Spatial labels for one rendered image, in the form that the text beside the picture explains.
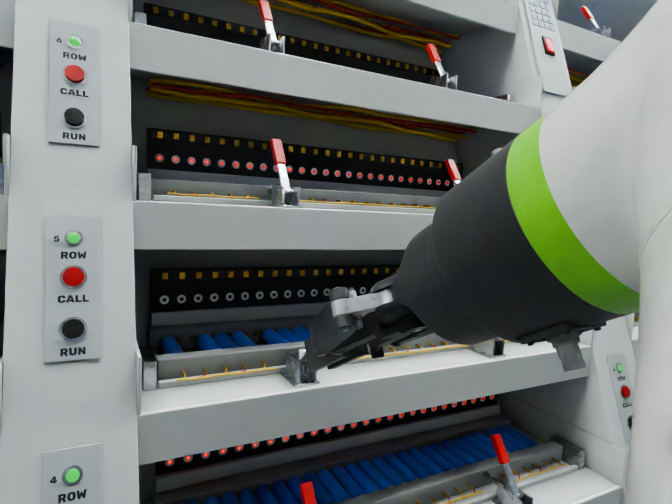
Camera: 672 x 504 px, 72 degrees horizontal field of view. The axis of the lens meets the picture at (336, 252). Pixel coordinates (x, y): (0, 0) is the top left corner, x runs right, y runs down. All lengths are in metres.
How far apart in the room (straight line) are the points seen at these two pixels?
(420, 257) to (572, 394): 0.58
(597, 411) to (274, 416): 0.49
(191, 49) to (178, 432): 0.38
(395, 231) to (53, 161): 0.36
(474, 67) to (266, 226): 0.60
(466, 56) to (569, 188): 0.83
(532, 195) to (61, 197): 0.38
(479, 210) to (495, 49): 0.75
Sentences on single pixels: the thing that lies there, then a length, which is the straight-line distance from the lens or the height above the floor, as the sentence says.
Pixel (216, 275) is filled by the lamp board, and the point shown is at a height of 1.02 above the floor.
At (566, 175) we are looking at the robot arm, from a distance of 0.19.
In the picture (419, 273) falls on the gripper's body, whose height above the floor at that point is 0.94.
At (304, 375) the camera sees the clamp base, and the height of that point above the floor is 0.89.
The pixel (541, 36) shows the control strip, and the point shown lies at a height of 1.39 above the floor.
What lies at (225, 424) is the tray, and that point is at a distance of 0.47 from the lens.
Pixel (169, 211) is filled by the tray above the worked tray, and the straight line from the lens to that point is 0.47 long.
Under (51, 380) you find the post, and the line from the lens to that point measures 0.44.
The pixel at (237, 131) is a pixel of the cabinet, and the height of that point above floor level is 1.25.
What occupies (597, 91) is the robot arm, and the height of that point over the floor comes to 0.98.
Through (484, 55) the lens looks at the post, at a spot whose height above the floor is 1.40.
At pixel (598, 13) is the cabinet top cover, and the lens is 1.46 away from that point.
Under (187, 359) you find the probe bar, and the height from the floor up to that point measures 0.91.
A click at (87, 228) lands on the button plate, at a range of 0.46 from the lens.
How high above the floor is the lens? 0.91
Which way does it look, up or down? 12 degrees up
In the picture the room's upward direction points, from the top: 6 degrees counter-clockwise
